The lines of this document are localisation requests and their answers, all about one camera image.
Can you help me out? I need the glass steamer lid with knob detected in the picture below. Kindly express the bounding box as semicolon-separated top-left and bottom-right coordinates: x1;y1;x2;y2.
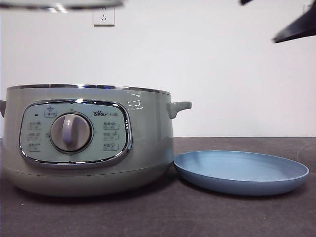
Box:
0;0;124;12

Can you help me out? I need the blue round plate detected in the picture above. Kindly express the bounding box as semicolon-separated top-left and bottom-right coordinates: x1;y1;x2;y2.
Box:
173;150;310;197

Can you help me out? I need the pale green electric steamer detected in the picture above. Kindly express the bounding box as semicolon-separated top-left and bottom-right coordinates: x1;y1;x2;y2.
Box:
0;83;193;198

